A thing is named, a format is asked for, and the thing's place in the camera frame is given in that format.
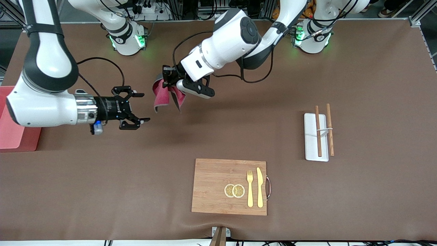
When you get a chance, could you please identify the red and grey cloth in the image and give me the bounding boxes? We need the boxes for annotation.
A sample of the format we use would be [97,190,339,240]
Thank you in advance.
[152,73,187,113]

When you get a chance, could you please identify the white power strip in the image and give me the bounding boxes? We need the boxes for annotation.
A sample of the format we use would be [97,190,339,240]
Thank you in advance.
[131,3,171,21]

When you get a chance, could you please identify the white terminal box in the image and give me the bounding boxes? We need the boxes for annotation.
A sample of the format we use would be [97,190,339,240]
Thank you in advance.
[198,10,227,20]

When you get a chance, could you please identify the pink plastic bin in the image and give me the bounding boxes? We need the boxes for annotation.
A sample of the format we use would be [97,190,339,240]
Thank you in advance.
[0,86,42,152]

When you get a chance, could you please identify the wooden cutting board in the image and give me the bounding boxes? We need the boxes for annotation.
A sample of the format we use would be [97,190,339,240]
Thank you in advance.
[191,158,272,216]

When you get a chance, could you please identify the yellow plastic fork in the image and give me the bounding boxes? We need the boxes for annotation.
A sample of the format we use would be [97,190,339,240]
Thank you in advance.
[246,170,254,208]

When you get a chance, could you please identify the yellow plastic knife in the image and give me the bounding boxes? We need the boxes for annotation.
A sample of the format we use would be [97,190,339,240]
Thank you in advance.
[256,167,264,208]

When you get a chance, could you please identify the pile of orange items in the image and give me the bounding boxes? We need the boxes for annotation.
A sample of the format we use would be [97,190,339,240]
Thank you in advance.
[302,0,316,18]

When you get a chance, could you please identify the white rectangular tray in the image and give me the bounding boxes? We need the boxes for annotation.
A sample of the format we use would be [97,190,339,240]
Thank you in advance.
[304,113,330,162]

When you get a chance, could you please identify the brown wooden chopstick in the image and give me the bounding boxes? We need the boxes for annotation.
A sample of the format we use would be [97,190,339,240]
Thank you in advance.
[326,104,335,156]
[315,105,322,157]

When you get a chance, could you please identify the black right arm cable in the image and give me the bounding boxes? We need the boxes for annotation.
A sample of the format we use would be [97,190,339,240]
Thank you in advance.
[77,57,125,99]

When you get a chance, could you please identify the aluminium frame rail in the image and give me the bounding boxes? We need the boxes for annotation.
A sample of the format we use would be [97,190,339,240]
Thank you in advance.
[0,0,31,33]
[408,0,437,72]

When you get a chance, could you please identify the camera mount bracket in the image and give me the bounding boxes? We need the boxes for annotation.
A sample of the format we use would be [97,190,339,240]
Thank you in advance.
[209,227,231,246]

